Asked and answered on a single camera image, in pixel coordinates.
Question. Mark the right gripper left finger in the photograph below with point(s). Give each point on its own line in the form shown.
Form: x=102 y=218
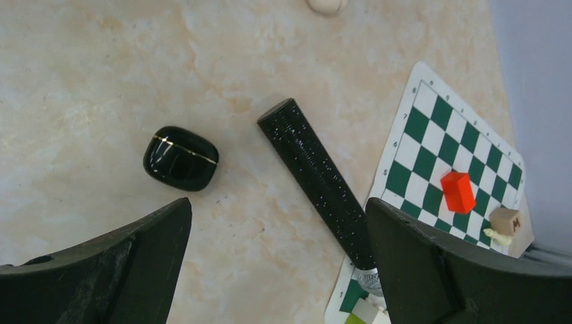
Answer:
x=128 y=275

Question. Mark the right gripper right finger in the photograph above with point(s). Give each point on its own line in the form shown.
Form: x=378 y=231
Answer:
x=430 y=276

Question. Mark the black earbud case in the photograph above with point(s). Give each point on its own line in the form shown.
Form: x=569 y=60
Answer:
x=181 y=159

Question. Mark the white earbud charging case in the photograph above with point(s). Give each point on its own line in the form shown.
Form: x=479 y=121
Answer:
x=327 y=7

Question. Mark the yellow green white block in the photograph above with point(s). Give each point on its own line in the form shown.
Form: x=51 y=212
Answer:
x=366 y=313

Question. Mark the red block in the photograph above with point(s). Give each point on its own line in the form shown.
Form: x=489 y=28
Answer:
x=458 y=193

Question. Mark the small beige figurine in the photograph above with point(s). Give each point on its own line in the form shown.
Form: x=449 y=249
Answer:
x=504 y=224

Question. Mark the black microphone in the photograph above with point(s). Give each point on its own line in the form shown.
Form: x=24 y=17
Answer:
x=297 y=144

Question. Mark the green white chessboard mat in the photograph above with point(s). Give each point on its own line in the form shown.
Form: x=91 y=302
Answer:
x=434 y=133

